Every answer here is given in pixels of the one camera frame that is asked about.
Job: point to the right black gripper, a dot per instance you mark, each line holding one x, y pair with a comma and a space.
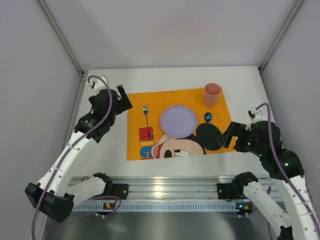
236, 133

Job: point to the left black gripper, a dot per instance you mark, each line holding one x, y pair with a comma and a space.
121, 100

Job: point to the blue metal fork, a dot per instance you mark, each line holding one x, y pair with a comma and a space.
145, 112

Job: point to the blue metal spoon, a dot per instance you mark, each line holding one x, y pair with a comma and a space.
207, 118

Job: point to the orange cartoon mouse placemat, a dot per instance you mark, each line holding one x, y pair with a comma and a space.
161, 146

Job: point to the purple plastic plate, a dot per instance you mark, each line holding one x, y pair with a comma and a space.
178, 121

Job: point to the pink plastic cup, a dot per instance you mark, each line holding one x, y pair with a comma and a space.
212, 92

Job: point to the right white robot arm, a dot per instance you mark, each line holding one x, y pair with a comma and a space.
298, 221

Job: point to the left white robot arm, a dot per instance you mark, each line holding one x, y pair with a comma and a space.
52, 195

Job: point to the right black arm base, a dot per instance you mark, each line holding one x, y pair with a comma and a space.
226, 191

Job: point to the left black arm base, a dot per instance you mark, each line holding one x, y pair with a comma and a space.
112, 189

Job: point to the aluminium mounting rail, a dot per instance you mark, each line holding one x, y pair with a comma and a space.
173, 189

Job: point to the perforated cable tray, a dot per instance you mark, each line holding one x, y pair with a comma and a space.
157, 206

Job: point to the left aluminium frame post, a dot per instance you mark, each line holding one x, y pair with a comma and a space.
60, 35

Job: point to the aluminium frame post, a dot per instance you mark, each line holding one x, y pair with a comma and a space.
281, 34
60, 35

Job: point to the right aluminium frame post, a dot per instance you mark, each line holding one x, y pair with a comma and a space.
281, 34

